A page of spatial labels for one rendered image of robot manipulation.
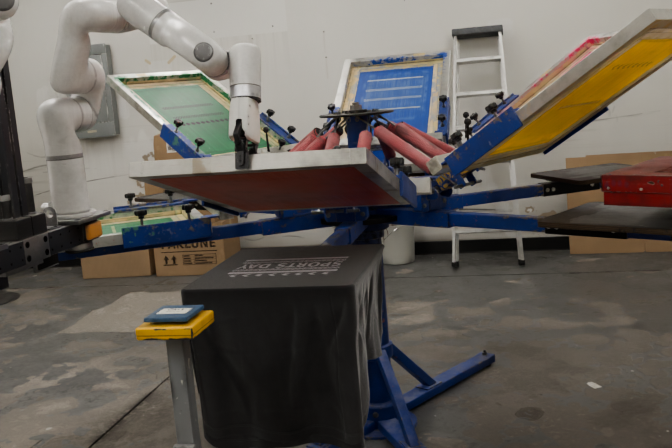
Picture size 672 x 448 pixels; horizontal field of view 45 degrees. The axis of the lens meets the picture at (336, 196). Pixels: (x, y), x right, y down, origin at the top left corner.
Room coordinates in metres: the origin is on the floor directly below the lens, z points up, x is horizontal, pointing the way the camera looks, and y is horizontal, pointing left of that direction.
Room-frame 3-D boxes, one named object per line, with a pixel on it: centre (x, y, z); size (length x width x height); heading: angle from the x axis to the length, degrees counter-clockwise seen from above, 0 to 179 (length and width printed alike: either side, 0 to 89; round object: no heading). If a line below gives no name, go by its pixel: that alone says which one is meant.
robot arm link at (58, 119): (2.19, 0.70, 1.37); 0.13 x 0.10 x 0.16; 158
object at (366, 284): (2.16, -0.06, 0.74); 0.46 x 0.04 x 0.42; 167
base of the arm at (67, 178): (2.18, 0.72, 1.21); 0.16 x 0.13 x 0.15; 74
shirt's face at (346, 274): (2.20, 0.14, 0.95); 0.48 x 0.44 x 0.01; 167
